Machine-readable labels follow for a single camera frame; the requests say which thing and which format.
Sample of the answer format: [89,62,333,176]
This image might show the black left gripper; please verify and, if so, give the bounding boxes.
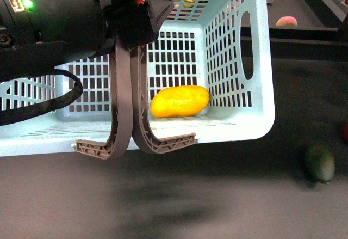
[1,0,174,82]

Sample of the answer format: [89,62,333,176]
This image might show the yellow mango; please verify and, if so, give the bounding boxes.
[150,85,210,118]

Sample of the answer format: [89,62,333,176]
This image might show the light blue plastic basket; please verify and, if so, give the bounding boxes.
[1,0,275,156]

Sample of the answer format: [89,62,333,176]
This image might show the pink peach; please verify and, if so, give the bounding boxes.
[276,16,297,27]

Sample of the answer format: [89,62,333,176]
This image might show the black display tray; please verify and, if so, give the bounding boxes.
[268,0,347,42]

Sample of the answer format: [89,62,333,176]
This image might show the green avocado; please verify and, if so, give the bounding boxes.
[304,145,335,184]

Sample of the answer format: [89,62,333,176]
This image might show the red fruit at edge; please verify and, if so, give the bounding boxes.
[343,124,348,143]

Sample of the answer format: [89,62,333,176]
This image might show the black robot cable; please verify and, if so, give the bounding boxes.
[0,69,84,126]

